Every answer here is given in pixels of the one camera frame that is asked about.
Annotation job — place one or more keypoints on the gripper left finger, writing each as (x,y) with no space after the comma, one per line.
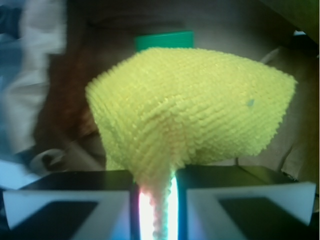
(78,205)

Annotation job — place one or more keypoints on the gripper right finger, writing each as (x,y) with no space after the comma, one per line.
(243,203)

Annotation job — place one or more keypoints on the yellow microfiber cloth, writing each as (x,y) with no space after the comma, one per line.
(165,108)

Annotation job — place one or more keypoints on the green rectangular block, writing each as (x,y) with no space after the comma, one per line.
(178,39)

